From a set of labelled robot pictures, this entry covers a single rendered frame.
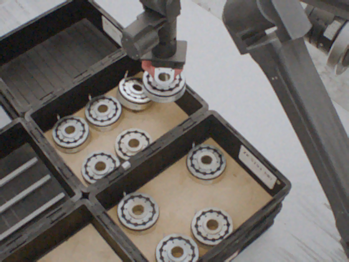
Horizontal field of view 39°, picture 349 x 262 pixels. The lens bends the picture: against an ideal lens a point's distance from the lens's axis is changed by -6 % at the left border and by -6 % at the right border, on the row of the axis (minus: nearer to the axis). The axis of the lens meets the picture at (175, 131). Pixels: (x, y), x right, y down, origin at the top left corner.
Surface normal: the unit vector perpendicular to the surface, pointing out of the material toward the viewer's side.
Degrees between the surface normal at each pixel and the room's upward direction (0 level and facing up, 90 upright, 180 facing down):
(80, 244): 0
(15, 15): 0
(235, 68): 0
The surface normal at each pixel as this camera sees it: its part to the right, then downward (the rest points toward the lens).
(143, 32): 0.70, 0.50
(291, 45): 0.53, 0.18
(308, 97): 0.42, -0.04
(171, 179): 0.02, -0.55
